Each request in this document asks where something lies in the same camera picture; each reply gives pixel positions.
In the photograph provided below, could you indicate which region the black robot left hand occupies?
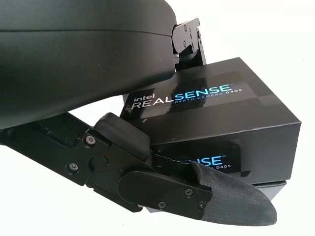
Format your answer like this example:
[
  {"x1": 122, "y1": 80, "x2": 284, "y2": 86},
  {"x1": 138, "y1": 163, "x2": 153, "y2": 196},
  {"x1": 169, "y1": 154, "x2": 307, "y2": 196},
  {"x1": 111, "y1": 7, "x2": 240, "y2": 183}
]
[{"x1": 0, "y1": 0, "x2": 278, "y2": 227}]

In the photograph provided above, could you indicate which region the black camera box base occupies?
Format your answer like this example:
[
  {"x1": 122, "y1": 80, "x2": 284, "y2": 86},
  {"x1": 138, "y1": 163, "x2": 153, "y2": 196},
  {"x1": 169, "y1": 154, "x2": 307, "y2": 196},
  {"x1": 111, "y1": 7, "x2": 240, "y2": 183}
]
[{"x1": 144, "y1": 180, "x2": 288, "y2": 214}]

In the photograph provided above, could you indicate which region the black RealSense box lid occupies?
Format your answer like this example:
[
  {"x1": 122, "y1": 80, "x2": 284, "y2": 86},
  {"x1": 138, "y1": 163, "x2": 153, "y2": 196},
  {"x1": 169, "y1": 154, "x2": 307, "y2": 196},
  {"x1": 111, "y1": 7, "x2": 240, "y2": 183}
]
[{"x1": 119, "y1": 57, "x2": 303, "y2": 185}]

